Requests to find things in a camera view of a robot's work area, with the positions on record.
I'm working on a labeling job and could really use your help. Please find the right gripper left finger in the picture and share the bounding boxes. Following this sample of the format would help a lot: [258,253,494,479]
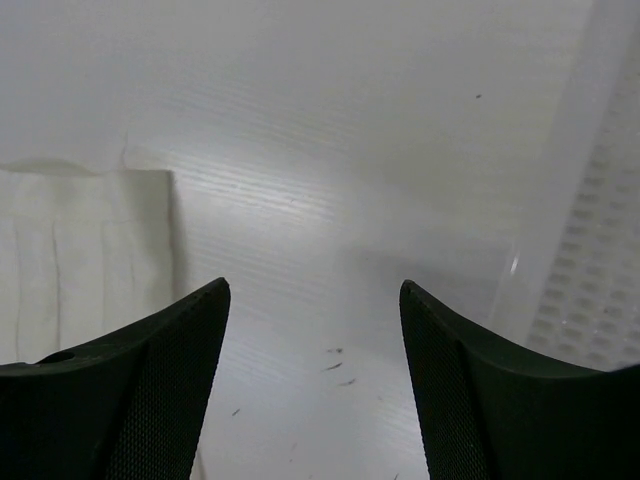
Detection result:
[1,278,230,479]

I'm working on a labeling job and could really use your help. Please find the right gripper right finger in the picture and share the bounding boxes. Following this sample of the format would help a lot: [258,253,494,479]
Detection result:
[399,280,639,479]

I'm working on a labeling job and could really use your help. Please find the white pleated skirt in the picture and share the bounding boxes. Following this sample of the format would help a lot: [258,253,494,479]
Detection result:
[1,166,174,363]

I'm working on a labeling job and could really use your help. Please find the white plastic basket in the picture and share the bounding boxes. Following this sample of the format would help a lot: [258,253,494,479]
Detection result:
[489,1,639,370]

